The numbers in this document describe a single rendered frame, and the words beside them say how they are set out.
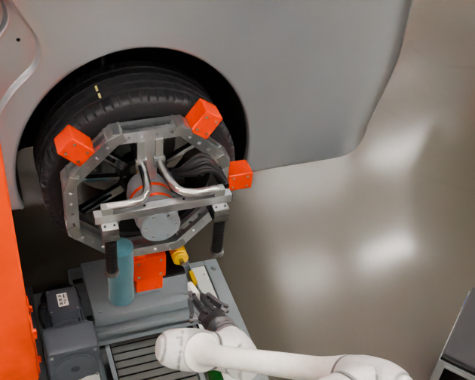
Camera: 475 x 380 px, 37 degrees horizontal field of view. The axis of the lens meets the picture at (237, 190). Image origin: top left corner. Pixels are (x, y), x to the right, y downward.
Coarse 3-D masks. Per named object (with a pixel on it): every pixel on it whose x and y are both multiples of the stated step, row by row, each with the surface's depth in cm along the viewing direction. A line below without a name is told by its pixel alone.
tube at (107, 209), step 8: (136, 144) 216; (144, 144) 217; (136, 152) 219; (144, 152) 219; (136, 160) 220; (144, 160) 220; (136, 168) 221; (144, 168) 218; (144, 176) 215; (144, 184) 213; (144, 192) 210; (128, 200) 206; (136, 200) 207; (144, 200) 208; (104, 208) 204; (112, 208) 205; (120, 208) 206
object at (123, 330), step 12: (72, 276) 296; (192, 276) 297; (84, 288) 291; (84, 300) 287; (84, 312) 283; (168, 312) 286; (180, 312) 287; (108, 324) 279; (120, 324) 280; (132, 324) 280; (144, 324) 278; (156, 324) 281; (168, 324) 283; (180, 324) 286; (192, 324) 289; (108, 336) 276; (120, 336) 278; (132, 336) 281
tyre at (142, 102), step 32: (128, 64) 231; (160, 64) 237; (64, 96) 228; (96, 96) 220; (128, 96) 218; (160, 96) 220; (192, 96) 230; (96, 128) 218; (224, 128) 237; (64, 160) 222; (64, 224) 239
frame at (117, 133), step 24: (144, 120) 218; (168, 120) 220; (96, 144) 217; (120, 144) 214; (192, 144) 224; (216, 144) 233; (72, 168) 220; (72, 192) 220; (72, 216) 227; (192, 216) 251; (96, 240) 237; (144, 240) 251; (168, 240) 251
